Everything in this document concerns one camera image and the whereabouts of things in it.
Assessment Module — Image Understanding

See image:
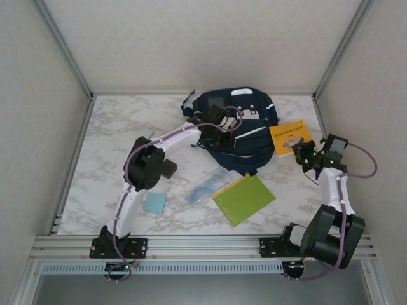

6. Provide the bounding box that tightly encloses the small controller board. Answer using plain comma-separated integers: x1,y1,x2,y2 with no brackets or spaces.
284,260,305,275
106,262,133,273

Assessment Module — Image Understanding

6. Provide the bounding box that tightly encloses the clear bag of blue pens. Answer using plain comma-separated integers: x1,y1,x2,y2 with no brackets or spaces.
186,168,238,204

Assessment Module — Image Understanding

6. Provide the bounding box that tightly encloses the green notebook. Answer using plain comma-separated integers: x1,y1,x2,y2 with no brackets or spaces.
212,173,276,228

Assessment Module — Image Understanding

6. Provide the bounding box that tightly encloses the light blue sticky note pad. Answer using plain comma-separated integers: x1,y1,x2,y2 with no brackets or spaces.
142,191,168,213

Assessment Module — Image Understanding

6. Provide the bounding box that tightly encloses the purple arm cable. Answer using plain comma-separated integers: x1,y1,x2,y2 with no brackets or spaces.
282,142,379,282
106,106,244,283

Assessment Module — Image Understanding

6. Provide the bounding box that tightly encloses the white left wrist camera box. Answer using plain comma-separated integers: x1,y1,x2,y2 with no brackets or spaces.
221,116,238,132

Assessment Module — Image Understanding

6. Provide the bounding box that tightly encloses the navy blue backpack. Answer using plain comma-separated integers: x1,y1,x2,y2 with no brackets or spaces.
181,88,280,177

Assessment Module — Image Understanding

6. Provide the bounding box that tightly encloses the black pencil case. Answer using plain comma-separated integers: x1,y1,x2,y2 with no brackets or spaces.
162,158,178,179

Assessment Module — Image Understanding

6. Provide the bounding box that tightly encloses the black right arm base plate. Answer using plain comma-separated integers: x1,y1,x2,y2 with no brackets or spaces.
259,236,318,259

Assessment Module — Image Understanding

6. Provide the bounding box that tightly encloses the aluminium mounting rail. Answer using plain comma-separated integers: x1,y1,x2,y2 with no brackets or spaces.
31,234,376,263

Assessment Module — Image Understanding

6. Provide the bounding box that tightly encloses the slotted grey cable duct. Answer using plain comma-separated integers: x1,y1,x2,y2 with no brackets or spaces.
41,261,284,275

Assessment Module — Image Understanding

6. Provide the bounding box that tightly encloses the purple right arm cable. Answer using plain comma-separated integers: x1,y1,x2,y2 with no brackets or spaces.
282,142,379,282

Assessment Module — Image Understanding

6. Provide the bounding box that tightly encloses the orange book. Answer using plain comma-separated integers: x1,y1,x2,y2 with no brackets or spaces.
269,119,314,158

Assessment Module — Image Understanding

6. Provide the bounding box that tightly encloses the aluminium table side rail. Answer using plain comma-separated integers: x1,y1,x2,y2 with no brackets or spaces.
49,95,96,236
313,95,356,234

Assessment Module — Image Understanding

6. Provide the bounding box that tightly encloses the aluminium frame post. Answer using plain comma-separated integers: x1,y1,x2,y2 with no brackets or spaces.
312,0,376,102
30,0,96,102

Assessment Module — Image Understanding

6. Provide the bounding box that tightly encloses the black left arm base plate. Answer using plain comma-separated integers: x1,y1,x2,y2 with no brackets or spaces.
89,237,149,259

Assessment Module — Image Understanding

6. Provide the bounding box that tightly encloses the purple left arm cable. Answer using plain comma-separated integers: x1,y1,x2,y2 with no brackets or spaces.
106,106,244,283

